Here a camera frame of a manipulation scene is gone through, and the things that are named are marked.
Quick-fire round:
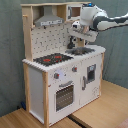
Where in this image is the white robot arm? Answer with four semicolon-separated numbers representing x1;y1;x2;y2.
69;3;128;42

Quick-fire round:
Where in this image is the grey toy sink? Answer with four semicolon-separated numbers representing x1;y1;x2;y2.
65;47;95;55

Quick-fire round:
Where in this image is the wooden toy kitchen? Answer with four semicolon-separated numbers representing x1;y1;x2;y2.
22;2;105;128

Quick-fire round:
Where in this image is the red stove knob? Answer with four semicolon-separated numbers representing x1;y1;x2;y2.
54;73;60;79
71;66;78;73

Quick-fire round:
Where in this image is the left red stove knob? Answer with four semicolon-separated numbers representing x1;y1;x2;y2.
54;73;60;79

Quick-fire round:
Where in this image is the right red stove knob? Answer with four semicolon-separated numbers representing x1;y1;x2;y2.
71;66;78;73

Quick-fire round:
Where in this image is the black stove top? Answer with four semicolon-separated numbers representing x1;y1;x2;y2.
34;53;71;66

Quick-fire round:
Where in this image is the oven door with window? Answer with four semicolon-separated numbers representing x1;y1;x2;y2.
55;81;74;112

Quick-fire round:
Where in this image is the grey range hood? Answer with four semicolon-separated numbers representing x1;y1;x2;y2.
35;5;64;27

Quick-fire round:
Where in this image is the black toy faucet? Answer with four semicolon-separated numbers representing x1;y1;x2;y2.
67;36;77;49

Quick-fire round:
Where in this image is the cabinet door with dispenser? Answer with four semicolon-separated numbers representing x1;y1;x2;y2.
80;55;102;106

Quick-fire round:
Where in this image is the white microwave door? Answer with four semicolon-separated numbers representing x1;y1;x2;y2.
66;4;81;21

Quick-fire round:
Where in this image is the small steel pot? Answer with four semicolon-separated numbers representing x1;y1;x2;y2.
74;49;86;55

